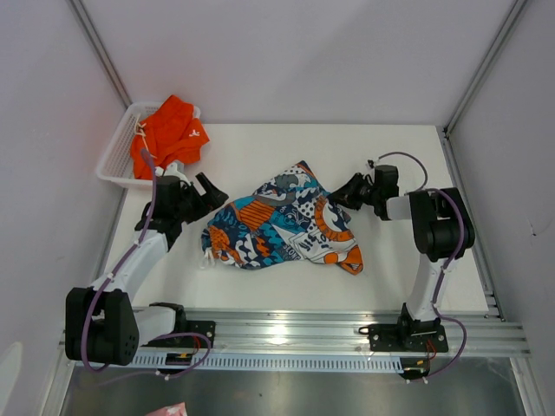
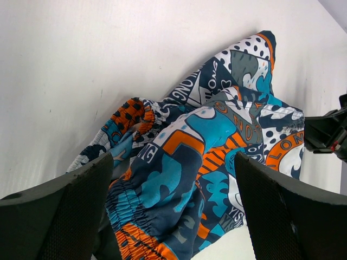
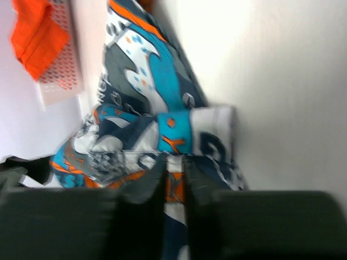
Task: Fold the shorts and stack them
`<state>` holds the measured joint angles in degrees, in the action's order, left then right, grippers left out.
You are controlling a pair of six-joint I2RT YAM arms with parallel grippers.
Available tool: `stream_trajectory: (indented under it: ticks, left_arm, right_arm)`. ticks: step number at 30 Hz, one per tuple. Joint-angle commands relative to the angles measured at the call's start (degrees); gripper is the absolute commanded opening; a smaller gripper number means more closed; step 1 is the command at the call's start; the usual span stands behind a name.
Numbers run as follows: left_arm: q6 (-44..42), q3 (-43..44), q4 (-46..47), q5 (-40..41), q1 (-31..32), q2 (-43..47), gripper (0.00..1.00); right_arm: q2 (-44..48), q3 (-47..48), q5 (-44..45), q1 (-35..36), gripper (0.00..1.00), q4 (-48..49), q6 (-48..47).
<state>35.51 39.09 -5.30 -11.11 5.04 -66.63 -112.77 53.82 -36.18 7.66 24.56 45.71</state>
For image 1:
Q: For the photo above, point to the white plastic basket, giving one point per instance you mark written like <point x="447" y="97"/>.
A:
<point x="116" y="164"/>

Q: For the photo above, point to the right aluminium frame post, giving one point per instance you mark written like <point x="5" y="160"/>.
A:
<point x="501" y="38"/>

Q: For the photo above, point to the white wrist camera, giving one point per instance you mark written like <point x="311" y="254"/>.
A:
<point x="174" y="169"/>
<point x="373" y="163"/>

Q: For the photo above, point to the left aluminium frame post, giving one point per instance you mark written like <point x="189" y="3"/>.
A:
<point x="93" y="36"/>

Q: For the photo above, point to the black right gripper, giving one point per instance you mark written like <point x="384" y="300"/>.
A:
<point x="346" y="194"/>

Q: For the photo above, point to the white slotted cable duct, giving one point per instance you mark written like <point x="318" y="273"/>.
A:
<point x="358" y="363"/>

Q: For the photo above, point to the patterned blue orange shorts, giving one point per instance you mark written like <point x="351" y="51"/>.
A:
<point x="288" y="218"/>

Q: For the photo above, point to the aluminium frame post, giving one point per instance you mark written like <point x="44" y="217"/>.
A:
<point x="93" y="36"/>
<point x="501" y="38"/>

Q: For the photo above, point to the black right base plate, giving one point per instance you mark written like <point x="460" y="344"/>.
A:
<point x="407" y="335"/>

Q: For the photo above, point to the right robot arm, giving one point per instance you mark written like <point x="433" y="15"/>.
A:
<point x="442" y="232"/>

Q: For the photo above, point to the pink cloth piece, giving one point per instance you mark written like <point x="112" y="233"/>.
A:
<point x="173" y="410"/>

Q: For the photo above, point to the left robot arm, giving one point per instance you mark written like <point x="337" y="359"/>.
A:
<point x="101" y="325"/>

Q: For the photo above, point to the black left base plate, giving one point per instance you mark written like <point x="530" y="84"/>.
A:
<point x="195" y="331"/>

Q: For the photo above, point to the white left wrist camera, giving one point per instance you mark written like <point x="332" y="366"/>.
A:
<point x="174" y="169"/>

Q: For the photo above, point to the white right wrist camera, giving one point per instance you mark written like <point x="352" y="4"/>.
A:
<point x="373" y="163"/>

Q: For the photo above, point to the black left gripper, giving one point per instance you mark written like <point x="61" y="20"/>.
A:
<point x="215" y="198"/>

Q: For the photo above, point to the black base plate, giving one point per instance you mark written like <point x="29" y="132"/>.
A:
<point x="407" y="335"/>
<point x="195" y="331"/>

